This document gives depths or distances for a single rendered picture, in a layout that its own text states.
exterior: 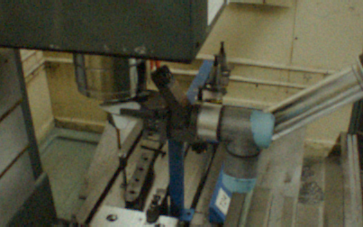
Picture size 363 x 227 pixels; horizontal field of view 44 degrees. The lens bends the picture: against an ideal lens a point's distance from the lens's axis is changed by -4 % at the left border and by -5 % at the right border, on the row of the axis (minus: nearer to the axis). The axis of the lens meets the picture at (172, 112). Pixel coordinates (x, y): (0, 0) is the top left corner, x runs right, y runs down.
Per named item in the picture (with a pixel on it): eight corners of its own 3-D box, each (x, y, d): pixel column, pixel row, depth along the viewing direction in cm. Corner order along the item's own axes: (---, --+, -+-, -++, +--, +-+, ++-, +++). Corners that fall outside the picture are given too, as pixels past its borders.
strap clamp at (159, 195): (168, 215, 144) (167, 178, 137) (156, 245, 133) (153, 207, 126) (158, 213, 145) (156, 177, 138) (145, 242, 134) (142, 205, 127)
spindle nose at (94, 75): (84, 68, 107) (78, 19, 100) (153, 68, 106) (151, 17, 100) (68, 103, 93) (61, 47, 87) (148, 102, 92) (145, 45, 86)
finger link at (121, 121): (98, 131, 99) (140, 133, 99) (96, 107, 96) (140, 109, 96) (100, 123, 102) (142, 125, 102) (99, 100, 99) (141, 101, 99)
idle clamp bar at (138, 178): (156, 167, 166) (155, 152, 163) (138, 217, 144) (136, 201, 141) (142, 165, 167) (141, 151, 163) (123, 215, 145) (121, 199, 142)
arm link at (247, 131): (267, 160, 94) (273, 124, 89) (214, 151, 96) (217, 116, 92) (271, 139, 100) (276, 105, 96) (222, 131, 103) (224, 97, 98)
